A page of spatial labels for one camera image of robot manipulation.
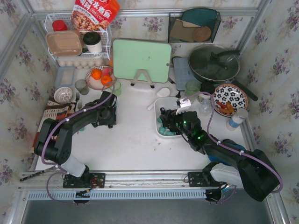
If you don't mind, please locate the white storage basket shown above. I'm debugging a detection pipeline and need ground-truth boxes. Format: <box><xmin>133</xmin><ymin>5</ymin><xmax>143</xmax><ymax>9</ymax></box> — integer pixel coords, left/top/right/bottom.
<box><xmin>154</xmin><ymin>97</ymin><xmax>182</xmax><ymax>140</ymax></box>

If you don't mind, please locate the clear blue-rim container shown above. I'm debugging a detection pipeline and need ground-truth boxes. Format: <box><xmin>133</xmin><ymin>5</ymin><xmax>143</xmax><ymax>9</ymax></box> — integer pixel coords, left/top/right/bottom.
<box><xmin>54</xmin><ymin>66</ymin><xmax>75</xmax><ymax>88</ymax></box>

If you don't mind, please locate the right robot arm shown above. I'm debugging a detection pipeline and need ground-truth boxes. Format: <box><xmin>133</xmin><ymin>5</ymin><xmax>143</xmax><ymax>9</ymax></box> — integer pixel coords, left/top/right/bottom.
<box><xmin>160</xmin><ymin>107</ymin><xmax>282</xmax><ymax>202</ymax></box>

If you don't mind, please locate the round cork coaster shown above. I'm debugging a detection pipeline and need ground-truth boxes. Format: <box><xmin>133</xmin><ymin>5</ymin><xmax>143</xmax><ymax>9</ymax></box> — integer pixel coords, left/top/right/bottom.
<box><xmin>192</xmin><ymin>26</ymin><xmax>212</xmax><ymax>42</ymax></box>

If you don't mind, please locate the orange tangerine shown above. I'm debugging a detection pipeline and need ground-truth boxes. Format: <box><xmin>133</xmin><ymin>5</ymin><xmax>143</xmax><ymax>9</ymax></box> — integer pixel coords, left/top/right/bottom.
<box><xmin>100</xmin><ymin>75</ymin><xmax>112</xmax><ymax>86</ymax></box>
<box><xmin>91</xmin><ymin>68</ymin><xmax>102</xmax><ymax>80</ymax></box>

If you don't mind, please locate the coffee cup on rack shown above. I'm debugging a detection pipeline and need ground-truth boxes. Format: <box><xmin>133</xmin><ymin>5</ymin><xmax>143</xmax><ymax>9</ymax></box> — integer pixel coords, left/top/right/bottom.
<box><xmin>83</xmin><ymin>31</ymin><xmax>102</xmax><ymax>53</ymax></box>

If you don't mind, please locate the egg carton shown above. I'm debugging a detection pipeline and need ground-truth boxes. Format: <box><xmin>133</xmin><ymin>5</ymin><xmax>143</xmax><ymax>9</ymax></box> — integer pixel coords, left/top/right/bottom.
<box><xmin>57</xmin><ymin>59</ymin><xmax>106</xmax><ymax>69</ymax></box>

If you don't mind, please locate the red toy sausage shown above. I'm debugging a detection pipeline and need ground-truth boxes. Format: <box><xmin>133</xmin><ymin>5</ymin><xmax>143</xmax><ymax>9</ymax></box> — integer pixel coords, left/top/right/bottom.
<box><xmin>216</xmin><ymin>101</ymin><xmax>227</xmax><ymax>109</ymax></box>

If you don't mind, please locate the green plastic tumbler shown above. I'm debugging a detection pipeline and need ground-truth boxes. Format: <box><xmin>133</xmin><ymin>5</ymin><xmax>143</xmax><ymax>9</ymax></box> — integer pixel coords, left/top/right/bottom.
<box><xmin>185</xmin><ymin>80</ymin><xmax>201</xmax><ymax>97</ymax></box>

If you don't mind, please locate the small green glass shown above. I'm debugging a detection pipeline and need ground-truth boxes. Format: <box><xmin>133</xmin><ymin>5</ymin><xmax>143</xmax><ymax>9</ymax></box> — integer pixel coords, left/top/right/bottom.
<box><xmin>113</xmin><ymin>81</ymin><xmax>121</xmax><ymax>97</ymax></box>

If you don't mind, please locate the orange tangerine left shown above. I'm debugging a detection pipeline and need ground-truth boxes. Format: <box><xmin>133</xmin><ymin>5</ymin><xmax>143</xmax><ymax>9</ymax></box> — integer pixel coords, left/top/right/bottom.
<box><xmin>91</xmin><ymin>68</ymin><xmax>102</xmax><ymax>80</ymax></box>

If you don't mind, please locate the small clear glass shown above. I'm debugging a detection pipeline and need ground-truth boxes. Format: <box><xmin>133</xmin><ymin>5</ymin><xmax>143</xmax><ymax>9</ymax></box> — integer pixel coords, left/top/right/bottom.
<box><xmin>199</xmin><ymin>99</ymin><xmax>213</xmax><ymax>116</ymax></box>

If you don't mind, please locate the grey blue board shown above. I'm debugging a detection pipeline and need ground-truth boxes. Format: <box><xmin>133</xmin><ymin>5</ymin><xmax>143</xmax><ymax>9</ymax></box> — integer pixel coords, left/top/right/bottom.
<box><xmin>172</xmin><ymin>56</ymin><xmax>196</xmax><ymax>91</ymax></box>

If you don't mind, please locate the white cup black lid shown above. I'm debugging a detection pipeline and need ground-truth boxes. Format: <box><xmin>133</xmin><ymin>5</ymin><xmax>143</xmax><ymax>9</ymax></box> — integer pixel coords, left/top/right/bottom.
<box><xmin>197</xmin><ymin>82</ymin><xmax>215</xmax><ymax>103</ymax></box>

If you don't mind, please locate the white plastic scoop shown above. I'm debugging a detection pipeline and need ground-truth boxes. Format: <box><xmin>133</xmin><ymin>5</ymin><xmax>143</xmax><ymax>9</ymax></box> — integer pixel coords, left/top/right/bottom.
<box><xmin>147</xmin><ymin>87</ymin><xmax>171</xmax><ymax>111</ymax></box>

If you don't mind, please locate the grey glass cup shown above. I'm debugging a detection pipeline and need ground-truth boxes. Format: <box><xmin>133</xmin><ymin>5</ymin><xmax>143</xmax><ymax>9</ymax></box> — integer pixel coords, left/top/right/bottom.
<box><xmin>75</xmin><ymin>79</ymin><xmax>89</xmax><ymax>95</ymax></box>

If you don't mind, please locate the black mesh organizer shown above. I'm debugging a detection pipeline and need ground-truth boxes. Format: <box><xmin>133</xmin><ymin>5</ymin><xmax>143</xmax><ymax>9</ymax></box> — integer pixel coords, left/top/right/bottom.
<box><xmin>168</xmin><ymin>7</ymin><xmax>221</xmax><ymax>43</ymax></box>

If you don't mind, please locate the floral patterned plate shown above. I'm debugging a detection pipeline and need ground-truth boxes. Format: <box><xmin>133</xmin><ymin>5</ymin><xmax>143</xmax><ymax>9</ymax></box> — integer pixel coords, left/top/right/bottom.
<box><xmin>214</xmin><ymin>84</ymin><xmax>249</xmax><ymax>117</ymax></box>

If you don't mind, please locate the black frying pan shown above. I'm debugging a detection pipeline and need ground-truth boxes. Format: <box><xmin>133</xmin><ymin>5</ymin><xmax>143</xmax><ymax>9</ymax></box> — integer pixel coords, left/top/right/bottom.
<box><xmin>187</xmin><ymin>44</ymin><xmax>258</xmax><ymax>101</ymax></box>

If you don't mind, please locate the red snack bag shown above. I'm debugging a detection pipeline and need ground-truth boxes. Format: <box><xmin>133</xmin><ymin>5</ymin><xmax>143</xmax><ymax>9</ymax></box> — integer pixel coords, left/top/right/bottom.
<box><xmin>71</xmin><ymin>0</ymin><xmax>120</xmax><ymax>31</ymax></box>

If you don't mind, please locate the white bottle blue label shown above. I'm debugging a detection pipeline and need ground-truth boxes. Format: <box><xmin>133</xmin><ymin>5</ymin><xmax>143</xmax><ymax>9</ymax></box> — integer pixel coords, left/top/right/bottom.
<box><xmin>226</xmin><ymin>108</ymin><xmax>248</xmax><ymax>131</ymax></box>

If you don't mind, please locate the white round strainer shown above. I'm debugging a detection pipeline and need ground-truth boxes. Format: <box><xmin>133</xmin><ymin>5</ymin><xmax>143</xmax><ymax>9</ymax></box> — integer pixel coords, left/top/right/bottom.
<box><xmin>54</xmin><ymin>87</ymin><xmax>73</xmax><ymax>104</ymax></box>

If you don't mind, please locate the beige lunch box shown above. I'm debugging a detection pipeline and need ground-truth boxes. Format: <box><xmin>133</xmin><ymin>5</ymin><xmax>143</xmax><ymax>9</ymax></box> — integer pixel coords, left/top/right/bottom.
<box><xmin>46</xmin><ymin>30</ymin><xmax>84</xmax><ymax>56</ymax></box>

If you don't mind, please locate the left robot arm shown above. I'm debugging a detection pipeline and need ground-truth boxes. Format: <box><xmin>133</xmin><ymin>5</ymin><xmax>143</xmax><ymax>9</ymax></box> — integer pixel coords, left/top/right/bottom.
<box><xmin>34</xmin><ymin>91</ymin><xmax>117</xmax><ymax>179</ymax></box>

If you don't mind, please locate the green cutting board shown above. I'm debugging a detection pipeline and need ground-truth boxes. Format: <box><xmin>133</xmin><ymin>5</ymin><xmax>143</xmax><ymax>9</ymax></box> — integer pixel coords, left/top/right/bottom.
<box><xmin>113</xmin><ymin>39</ymin><xmax>171</xmax><ymax>83</ymax></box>

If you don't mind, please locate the red jar lid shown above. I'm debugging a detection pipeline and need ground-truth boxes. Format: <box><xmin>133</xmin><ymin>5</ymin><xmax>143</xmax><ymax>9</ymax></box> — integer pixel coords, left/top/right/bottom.
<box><xmin>52</xmin><ymin>20</ymin><xmax>68</xmax><ymax>32</ymax></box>

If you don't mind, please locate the striped red placemat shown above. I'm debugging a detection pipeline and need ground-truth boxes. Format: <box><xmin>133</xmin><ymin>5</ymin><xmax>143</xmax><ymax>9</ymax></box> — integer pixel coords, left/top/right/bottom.
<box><xmin>31</xmin><ymin>97</ymin><xmax>77</xmax><ymax>152</ymax></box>

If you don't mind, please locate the orange toy food piece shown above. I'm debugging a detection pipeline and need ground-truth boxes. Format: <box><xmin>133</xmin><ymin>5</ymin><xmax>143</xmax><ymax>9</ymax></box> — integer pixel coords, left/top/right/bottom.
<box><xmin>226</xmin><ymin>102</ymin><xmax>235</xmax><ymax>114</ymax></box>

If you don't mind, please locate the plate with fruit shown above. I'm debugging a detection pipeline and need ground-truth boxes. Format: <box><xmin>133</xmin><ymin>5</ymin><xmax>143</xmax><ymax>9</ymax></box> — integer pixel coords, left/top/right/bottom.
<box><xmin>85</xmin><ymin>65</ymin><xmax>116</xmax><ymax>90</ymax></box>

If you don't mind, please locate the white wire rack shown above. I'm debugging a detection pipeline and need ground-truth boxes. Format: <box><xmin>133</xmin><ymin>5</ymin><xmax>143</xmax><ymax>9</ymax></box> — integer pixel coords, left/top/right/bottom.
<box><xmin>44</xmin><ymin>13</ymin><xmax>112</xmax><ymax>60</ymax></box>

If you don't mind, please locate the orange tangerine right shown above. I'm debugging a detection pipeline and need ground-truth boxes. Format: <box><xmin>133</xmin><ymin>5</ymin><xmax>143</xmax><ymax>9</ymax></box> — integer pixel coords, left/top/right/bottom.
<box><xmin>100</xmin><ymin>75</ymin><xmax>112</xmax><ymax>86</ymax></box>

